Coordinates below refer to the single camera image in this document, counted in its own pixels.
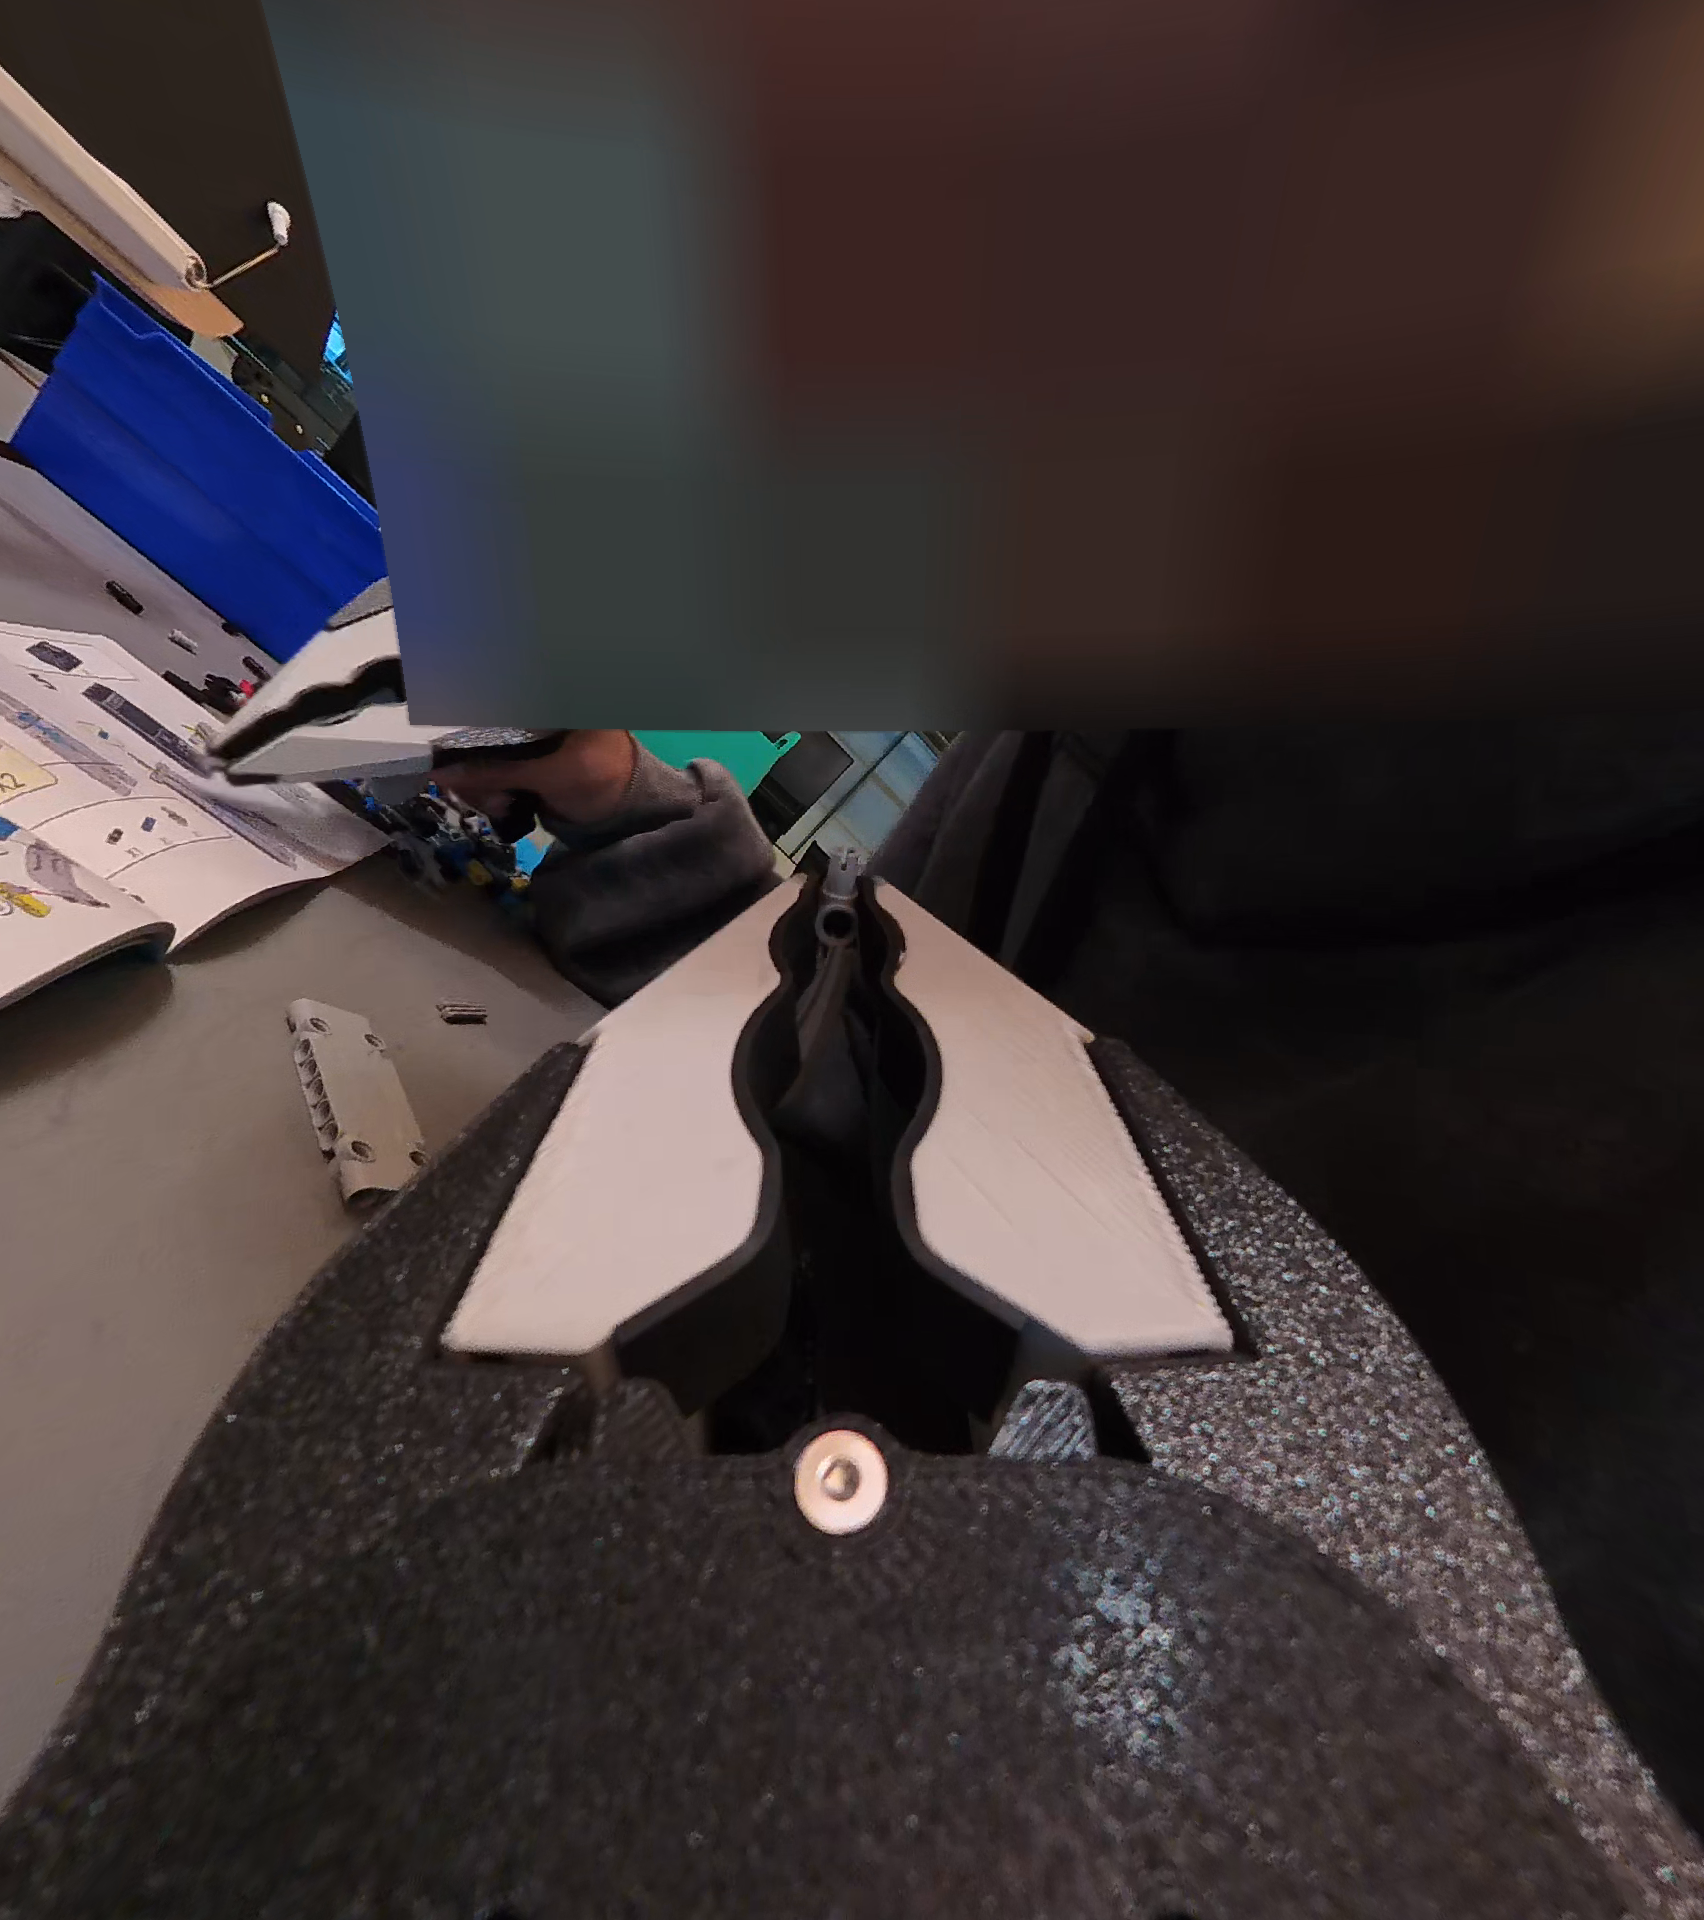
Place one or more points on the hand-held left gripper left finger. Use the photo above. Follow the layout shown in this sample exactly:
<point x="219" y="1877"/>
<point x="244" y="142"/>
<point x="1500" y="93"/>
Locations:
<point x="612" y="1185"/>

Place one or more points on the green tote bag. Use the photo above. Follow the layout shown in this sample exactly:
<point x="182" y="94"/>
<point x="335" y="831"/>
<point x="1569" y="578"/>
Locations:
<point x="710" y="750"/>

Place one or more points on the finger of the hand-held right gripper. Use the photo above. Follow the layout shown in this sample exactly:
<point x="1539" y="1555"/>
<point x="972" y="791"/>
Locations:
<point x="327" y="669"/>
<point x="327" y="750"/>

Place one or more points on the white instruction booklet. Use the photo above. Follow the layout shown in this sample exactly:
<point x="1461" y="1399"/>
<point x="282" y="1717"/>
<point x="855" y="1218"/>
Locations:
<point x="27" y="810"/>

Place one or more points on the small grey connector piece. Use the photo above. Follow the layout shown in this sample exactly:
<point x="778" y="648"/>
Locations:
<point x="836" y="901"/>

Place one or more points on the black divider panel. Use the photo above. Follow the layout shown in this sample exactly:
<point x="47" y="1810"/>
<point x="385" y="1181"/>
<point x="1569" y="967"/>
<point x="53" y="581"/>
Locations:
<point x="163" y="90"/>

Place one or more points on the person's right hand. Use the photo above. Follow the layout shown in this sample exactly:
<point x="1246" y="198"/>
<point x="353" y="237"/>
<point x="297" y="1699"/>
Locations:
<point x="590" y="773"/>

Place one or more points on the pile of small colourful pieces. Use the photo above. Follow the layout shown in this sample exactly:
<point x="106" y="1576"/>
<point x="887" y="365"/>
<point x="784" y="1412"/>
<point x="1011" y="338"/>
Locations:
<point x="462" y="840"/>

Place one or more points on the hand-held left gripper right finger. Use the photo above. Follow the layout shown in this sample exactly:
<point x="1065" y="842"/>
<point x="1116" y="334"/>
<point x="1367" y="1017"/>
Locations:
<point x="1054" y="1185"/>

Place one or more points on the grey flat panel with holes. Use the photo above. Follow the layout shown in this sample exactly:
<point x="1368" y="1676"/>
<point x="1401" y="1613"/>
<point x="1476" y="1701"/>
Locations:
<point x="357" y="1111"/>

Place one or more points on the person's right forearm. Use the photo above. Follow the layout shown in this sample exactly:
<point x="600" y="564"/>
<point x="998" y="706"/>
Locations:
<point x="657" y="885"/>

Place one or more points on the person's grey sweater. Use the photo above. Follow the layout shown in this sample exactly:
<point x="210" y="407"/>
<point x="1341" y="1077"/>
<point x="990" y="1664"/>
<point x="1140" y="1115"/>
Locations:
<point x="1393" y="1125"/>

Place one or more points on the blue plastic bin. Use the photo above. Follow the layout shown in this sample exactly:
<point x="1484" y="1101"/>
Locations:
<point x="193" y="435"/>

